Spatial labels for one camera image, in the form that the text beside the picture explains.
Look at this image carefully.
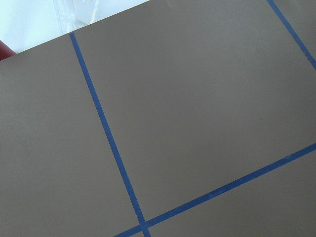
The clear plastic bag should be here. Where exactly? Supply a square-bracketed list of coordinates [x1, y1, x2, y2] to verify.
[53, 0, 101, 35]

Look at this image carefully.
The red cylinder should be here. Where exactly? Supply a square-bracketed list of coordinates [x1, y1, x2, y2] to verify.
[0, 41, 16, 60]

